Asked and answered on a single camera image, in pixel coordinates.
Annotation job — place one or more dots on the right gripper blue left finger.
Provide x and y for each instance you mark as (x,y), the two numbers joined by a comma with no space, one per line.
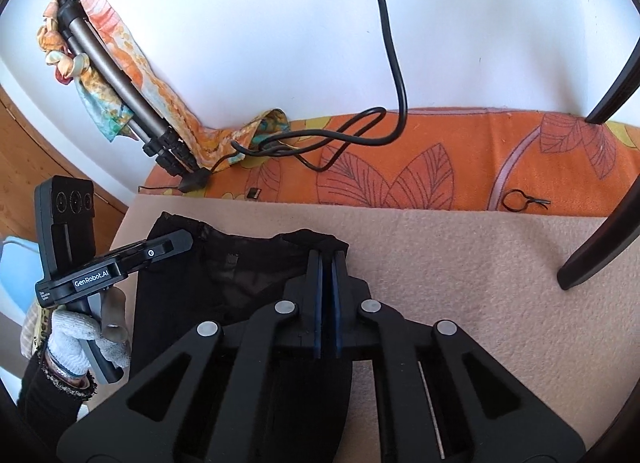
(252,392)

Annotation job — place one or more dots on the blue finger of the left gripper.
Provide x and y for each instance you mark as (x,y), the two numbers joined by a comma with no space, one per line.
(136,256)

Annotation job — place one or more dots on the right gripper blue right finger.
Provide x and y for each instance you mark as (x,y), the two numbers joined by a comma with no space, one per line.
(441,397)

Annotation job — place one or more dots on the black t-shirt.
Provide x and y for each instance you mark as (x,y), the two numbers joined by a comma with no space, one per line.
(226,278)

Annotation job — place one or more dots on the left forearm dark sleeve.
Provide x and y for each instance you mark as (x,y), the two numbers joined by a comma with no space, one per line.
(50,400)

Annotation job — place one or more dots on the left white knit glove hand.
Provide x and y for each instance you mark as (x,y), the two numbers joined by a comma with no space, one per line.
(68,329)

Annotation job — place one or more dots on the wooden door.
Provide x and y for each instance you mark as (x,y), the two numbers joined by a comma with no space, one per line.
(27,159)

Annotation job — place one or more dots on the light blue chair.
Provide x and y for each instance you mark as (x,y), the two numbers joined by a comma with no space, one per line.
(20,271)

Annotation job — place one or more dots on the folded silver tripod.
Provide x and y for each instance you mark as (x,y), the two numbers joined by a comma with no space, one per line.
(159,138)

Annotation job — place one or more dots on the beige fleece blanket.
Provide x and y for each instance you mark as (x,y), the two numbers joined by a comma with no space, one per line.
(493,273)

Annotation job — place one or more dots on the colourful floral scarf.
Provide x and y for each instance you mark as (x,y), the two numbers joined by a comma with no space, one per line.
(212,148)

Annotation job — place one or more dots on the orange floral bedsheet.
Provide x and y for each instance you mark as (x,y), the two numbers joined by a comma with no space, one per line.
(455,159)

